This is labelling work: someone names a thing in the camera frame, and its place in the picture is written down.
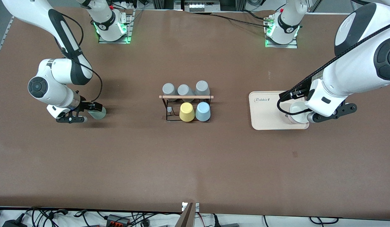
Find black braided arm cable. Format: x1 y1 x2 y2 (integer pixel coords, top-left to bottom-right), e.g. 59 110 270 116
277 20 390 116
55 13 103 103

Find black box orange connectors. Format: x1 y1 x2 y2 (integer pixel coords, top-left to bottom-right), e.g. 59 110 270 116
106 214 131 227

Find white bowl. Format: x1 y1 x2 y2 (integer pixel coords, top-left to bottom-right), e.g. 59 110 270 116
288 101 310 125

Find black power adapter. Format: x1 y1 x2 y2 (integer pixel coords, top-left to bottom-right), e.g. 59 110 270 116
2 219 27 227

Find yellow cup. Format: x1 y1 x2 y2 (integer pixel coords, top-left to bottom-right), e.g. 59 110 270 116
179 102 195 122

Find mint green cup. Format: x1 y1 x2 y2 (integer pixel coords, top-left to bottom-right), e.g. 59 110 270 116
87 106 107 120

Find black table cable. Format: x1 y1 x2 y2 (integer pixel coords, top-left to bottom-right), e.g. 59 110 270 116
244 9 272 21
210 13 271 28

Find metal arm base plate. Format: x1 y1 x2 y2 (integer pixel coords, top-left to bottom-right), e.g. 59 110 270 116
98 9 133 44
265 16 299 49

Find black wire cup rack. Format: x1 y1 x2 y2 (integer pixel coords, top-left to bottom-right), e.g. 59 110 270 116
159 95 214 123

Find grey cup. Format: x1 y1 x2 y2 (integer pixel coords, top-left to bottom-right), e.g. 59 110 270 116
195 80 211 96
177 84 194 96
162 83 177 96

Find light blue cup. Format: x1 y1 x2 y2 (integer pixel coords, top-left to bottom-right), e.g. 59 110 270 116
195 102 211 122

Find black cable with plug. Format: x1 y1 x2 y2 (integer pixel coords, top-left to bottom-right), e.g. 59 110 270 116
25 207 69 223

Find white power strip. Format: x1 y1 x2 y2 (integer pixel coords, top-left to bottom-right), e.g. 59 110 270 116
183 0 221 12

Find cream tray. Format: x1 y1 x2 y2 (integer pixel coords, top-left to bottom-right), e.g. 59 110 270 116
248 90 310 131

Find aluminium rail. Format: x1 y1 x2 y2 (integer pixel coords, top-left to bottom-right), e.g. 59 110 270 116
0 16 15 67

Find grey camera stand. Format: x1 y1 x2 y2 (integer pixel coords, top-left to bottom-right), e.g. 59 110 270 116
174 202 196 227

